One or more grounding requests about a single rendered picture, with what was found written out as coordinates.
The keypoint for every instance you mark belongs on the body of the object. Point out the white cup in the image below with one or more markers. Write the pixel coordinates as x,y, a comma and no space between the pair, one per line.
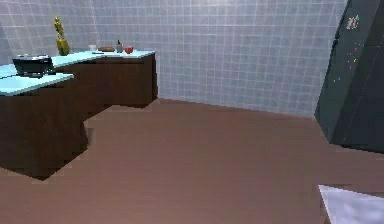
92,47

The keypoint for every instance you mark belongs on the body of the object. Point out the dark brown kitchen counter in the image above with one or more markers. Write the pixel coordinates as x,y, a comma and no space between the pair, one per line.
110,80

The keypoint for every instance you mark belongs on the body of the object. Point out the grey knife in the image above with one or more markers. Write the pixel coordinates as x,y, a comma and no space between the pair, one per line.
97,52

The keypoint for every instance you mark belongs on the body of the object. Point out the brown bread loaf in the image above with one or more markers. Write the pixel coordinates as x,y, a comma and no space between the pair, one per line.
106,49

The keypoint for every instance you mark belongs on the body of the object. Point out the dark grey fridge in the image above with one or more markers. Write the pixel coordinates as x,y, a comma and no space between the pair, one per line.
356,86

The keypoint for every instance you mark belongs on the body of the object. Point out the red apple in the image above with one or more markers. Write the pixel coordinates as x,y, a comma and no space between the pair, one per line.
128,50

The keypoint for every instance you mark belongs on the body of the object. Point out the black toaster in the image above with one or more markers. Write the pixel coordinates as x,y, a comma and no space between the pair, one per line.
32,65

